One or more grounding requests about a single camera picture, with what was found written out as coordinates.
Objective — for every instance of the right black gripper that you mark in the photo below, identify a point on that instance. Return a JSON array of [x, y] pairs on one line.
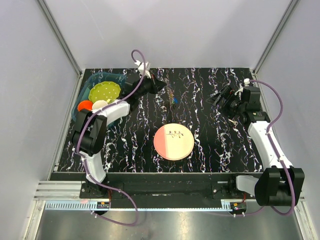
[[229, 94]]

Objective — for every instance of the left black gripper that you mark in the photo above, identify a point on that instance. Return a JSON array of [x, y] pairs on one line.
[[156, 85]]

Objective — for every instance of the large metal keyring with keys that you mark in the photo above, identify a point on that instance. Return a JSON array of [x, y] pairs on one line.
[[172, 100]]

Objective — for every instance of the small silver key with ring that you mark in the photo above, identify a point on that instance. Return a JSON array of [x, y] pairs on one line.
[[233, 122]]

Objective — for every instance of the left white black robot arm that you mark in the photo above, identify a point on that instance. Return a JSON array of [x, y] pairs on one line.
[[90, 126]]

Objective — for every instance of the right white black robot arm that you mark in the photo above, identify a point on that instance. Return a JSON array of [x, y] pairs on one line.
[[280, 183]]

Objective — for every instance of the yellow-green dotted plate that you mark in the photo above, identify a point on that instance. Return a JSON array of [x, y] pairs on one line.
[[108, 91]]

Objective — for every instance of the pink and cream round plate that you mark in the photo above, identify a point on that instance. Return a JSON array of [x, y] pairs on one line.
[[173, 141]]

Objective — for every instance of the cream mug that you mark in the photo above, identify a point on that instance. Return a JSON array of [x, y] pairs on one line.
[[99, 104]]

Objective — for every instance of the orange plastic cup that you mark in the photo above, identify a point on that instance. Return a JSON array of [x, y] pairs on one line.
[[85, 105]]

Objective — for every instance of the teal plastic bin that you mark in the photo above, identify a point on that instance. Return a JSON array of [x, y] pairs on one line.
[[93, 80]]

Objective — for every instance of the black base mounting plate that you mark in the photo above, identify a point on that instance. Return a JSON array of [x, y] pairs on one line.
[[208, 185]]

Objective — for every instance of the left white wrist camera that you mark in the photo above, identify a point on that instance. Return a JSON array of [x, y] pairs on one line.
[[143, 67]]

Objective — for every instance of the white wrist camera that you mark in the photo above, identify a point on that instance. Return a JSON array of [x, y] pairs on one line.
[[241, 89], [143, 67]]

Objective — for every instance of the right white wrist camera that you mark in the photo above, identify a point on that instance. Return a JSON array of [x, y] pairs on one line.
[[241, 89]]

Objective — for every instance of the aluminium front rail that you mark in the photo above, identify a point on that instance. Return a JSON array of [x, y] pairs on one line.
[[71, 190]]

